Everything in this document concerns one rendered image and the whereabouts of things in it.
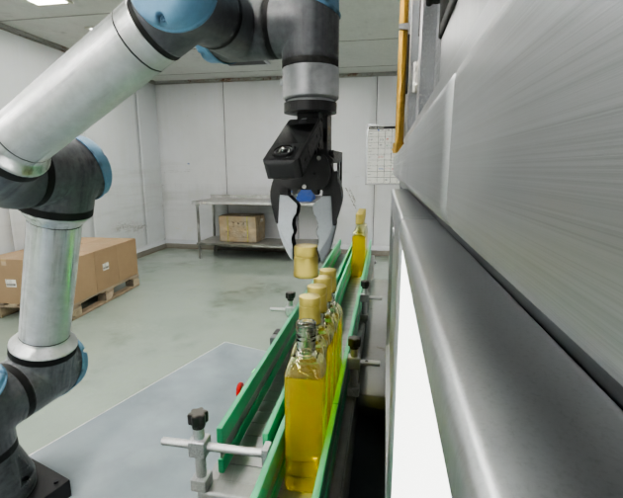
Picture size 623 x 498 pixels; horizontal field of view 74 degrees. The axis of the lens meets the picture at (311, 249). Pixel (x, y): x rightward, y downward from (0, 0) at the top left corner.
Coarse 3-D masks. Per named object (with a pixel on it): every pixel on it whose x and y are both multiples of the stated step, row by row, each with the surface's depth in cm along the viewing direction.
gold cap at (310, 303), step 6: (306, 294) 65; (312, 294) 65; (318, 294) 65; (300, 300) 64; (306, 300) 63; (312, 300) 63; (318, 300) 64; (300, 306) 64; (306, 306) 63; (312, 306) 63; (318, 306) 64; (300, 312) 64; (306, 312) 63; (312, 312) 63; (318, 312) 64; (300, 318) 65; (312, 318) 64; (318, 318) 64
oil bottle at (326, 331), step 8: (320, 328) 70; (328, 328) 71; (328, 336) 69; (328, 344) 69; (328, 352) 69; (328, 360) 70; (328, 368) 70; (328, 376) 70; (328, 384) 70; (328, 392) 71; (328, 400) 71; (328, 408) 71; (328, 416) 72
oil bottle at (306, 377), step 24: (312, 360) 59; (288, 384) 59; (312, 384) 58; (288, 408) 59; (312, 408) 59; (288, 432) 60; (312, 432) 59; (288, 456) 61; (312, 456) 60; (288, 480) 62; (312, 480) 61
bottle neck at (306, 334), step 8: (304, 320) 60; (312, 320) 60; (296, 328) 59; (304, 328) 58; (312, 328) 58; (304, 336) 58; (312, 336) 59; (304, 344) 58; (312, 344) 59; (296, 352) 60; (304, 352) 59; (312, 352) 59
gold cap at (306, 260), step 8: (296, 248) 56; (304, 248) 56; (312, 248) 56; (296, 256) 56; (304, 256) 56; (312, 256) 56; (296, 264) 57; (304, 264) 56; (312, 264) 56; (296, 272) 57; (304, 272) 56; (312, 272) 56
